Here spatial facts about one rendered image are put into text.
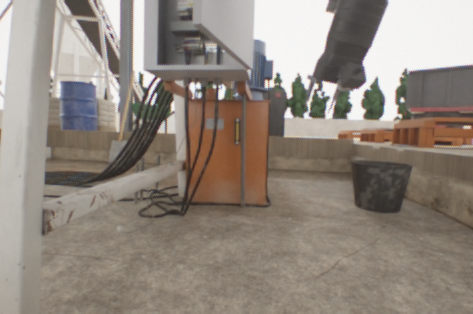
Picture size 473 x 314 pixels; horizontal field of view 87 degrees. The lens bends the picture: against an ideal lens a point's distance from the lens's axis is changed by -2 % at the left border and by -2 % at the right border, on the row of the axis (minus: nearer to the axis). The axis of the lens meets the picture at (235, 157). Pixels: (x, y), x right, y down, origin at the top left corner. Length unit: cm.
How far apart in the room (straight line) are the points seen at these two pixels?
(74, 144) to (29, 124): 352
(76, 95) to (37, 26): 443
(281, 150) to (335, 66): 277
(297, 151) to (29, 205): 289
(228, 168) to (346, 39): 114
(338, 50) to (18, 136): 63
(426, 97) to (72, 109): 864
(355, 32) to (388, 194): 126
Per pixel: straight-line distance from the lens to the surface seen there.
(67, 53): 1408
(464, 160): 176
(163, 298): 75
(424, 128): 302
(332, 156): 331
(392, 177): 161
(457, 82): 905
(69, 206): 73
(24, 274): 68
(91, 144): 401
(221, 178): 150
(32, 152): 66
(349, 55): 48
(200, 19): 62
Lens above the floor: 42
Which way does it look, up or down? 5 degrees down
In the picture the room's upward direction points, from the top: 2 degrees clockwise
